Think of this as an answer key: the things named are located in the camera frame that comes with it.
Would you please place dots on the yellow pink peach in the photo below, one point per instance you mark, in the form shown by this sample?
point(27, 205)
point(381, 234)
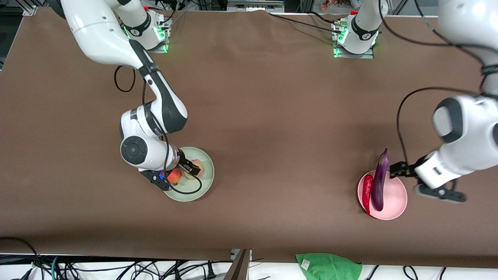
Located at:
point(197, 166)

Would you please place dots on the red pomegranate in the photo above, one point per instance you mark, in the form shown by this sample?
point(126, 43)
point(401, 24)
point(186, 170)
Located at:
point(175, 177)

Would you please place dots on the purple eggplant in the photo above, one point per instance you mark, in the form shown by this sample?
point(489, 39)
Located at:
point(379, 182)

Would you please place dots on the red chili pepper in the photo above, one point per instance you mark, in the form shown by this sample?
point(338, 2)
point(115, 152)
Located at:
point(367, 192)

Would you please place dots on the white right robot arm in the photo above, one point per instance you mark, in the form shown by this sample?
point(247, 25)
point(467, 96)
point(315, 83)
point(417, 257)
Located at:
point(151, 128)

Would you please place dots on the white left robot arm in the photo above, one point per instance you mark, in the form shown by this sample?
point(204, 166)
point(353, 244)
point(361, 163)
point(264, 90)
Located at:
point(467, 120)

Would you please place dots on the light green round plate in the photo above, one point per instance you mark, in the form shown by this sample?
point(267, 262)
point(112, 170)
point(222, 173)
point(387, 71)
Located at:
point(204, 182)

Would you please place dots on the pink round plate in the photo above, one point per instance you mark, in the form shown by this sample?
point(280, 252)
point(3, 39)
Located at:
point(393, 198)

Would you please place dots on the aluminium table leg profile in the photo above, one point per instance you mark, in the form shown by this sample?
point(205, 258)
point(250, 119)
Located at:
point(238, 266)

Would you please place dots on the green cloth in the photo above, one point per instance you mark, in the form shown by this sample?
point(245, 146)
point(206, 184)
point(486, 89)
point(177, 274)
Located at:
point(328, 267)

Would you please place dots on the grey metal box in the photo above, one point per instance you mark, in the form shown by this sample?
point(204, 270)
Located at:
point(255, 5)

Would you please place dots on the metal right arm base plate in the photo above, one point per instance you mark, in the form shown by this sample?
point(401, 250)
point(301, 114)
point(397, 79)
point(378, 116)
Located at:
point(161, 44)

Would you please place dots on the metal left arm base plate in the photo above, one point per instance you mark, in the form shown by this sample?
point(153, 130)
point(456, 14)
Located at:
point(369, 54)

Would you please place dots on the aluminium frame profile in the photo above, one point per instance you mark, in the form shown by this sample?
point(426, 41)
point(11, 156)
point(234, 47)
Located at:
point(29, 7)

